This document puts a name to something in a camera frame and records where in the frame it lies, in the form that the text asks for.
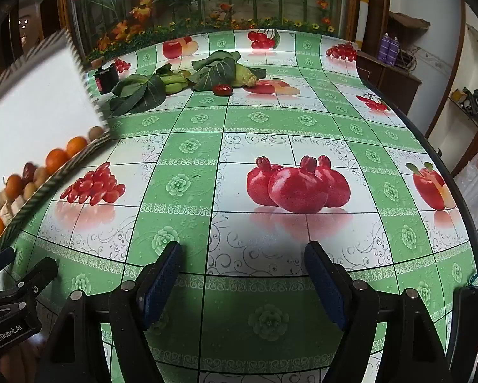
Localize white plastic bag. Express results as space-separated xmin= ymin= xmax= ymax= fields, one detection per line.
xmin=454 ymin=146 xmax=478 ymax=228

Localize dark tangled item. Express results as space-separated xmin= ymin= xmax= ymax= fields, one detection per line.
xmin=460 ymin=87 xmax=478 ymax=118

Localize green fruit-printed tablecloth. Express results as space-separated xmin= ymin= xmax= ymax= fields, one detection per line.
xmin=13 ymin=28 xmax=478 ymax=383

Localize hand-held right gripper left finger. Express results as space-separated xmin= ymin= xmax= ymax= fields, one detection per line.
xmin=35 ymin=240 xmax=184 ymax=383

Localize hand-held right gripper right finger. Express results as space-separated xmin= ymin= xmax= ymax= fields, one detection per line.
xmin=304 ymin=240 xmax=453 ymax=383

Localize bok choy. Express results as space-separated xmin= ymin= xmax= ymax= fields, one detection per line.
xmin=190 ymin=50 xmax=268 ymax=91
xmin=109 ymin=63 xmax=193 ymax=116

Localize rough wooden slab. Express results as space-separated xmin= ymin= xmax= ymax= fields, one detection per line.
xmin=388 ymin=10 xmax=431 ymax=31

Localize low wooden cabinet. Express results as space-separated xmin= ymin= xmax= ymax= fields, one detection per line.
xmin=356 ymin=50 xmax=423 ymax=118

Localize artificial flower bamboo display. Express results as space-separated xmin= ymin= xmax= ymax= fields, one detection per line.
xmin=65 ymin=0 xmax=361 ymax=62

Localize tangled cables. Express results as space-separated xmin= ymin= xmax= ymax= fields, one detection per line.
xmin=398 ymin=46 xmax=443 ymax=73

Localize white tray with striped rim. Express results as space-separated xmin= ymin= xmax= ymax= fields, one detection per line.
xmin=0 ymin=30 xmax=112 ymax=257

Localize black jar with red label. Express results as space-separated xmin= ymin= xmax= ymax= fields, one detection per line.
xmin=94 ymin=64 xmax=119 ymax=95

